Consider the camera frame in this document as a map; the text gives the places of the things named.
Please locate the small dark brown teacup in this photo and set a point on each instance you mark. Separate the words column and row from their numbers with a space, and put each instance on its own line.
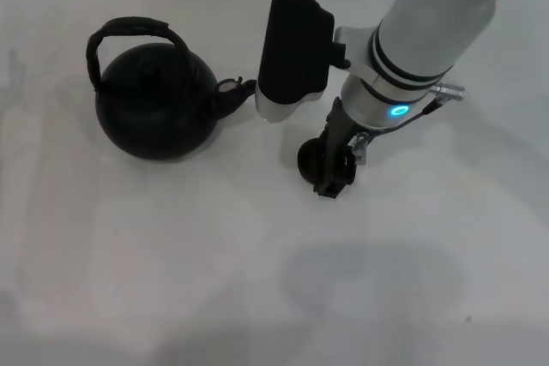
column 309, row 160

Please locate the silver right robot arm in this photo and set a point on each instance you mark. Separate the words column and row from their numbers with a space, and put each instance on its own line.
column 420, row 27

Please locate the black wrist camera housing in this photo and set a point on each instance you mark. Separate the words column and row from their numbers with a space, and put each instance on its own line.
column 291, row 49

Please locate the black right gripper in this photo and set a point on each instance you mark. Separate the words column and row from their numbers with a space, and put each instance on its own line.
column 339, row 130

